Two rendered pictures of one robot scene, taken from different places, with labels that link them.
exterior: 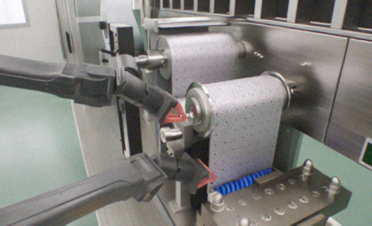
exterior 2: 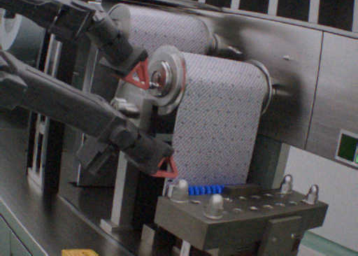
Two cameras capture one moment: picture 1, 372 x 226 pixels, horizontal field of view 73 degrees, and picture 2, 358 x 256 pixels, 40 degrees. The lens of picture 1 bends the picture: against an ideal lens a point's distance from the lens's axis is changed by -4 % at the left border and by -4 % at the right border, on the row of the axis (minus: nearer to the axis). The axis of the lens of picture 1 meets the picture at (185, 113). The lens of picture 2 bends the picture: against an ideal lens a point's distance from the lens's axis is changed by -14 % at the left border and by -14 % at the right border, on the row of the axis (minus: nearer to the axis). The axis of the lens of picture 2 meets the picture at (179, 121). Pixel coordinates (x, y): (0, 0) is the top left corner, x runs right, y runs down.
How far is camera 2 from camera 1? 59 cm
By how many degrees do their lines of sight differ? 20
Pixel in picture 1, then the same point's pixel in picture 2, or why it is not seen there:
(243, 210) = not seen: hidden behind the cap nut
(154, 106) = (122, 54)
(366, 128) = (340, 119)
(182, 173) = (142, 143)
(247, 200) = not seen: hidden behind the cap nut
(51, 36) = not seen: outside the picture
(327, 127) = (308, 128)
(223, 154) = (190, 141)
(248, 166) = (217, 172)
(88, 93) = (67, 22)
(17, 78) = not seen: outside the picture
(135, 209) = (58, 219)
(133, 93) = (108, 33)
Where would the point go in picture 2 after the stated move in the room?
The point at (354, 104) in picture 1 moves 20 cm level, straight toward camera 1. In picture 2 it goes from (331, 96) to (318, 98)
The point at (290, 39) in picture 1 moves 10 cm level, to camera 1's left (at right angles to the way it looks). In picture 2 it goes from (271, 32) to (235, 23)
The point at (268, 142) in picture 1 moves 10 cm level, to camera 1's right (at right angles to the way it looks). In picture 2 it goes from (243, 144) to (281, 149)
